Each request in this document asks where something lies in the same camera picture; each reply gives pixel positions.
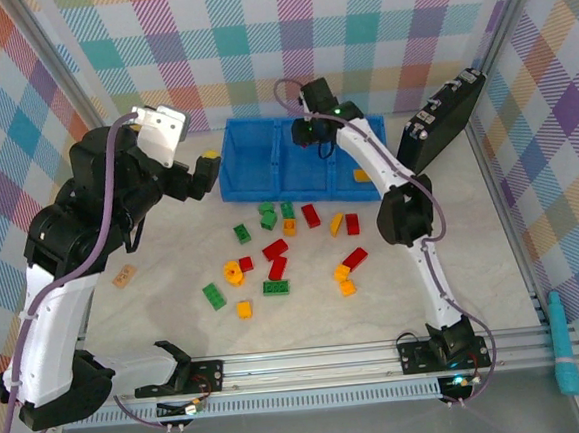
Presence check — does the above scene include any blue three-compartment bin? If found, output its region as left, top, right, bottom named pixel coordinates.
left=213, top=106, right=395, bottom=215

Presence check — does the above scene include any yellow round lego piece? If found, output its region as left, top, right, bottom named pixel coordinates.
left=222, top=259, right=247, bottom=288

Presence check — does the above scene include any long green lego brick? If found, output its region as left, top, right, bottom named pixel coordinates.
left=201, top=281, right=229, bottom=313
left=261, top=278, right=293, bottom=298

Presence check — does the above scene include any black hard case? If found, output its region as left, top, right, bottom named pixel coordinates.
left=389, top=66, right=495, bottom=178

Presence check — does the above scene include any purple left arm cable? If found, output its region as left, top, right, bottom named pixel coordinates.
left=0, top=112, right=168, bottom=433

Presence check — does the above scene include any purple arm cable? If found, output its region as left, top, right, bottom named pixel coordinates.
left=272, top=64, right=501, bottom=420
left=0, top=112, right=168, bottom=433

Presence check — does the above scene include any aluminium frame post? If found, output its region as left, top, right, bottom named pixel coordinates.
left=465, top=0, right=559, bottom=76
left=10, top=0, right=114, bottom=148

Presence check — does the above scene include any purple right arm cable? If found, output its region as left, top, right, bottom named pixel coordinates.
left=272, top=64, right=501, bottom=420

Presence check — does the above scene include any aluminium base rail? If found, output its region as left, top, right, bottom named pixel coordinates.
left=74, top=322, right=579, bottom=411

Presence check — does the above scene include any small black electronics bracket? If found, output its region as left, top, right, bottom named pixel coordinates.
left=435, top=371, right=481, bottom=405
left=155, top=395, right=210, bottom=423

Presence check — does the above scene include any aluminium side rail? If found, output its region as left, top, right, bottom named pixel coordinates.
left=461, top=106, right=555, bottom=336

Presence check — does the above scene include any grey slotted cable duct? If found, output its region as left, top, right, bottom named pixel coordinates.
left=91, top=377, right=443, bottom=428

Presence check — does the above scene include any teal cylindrical handle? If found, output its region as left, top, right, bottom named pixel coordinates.
left=545, top=288, right=579, bottom=398

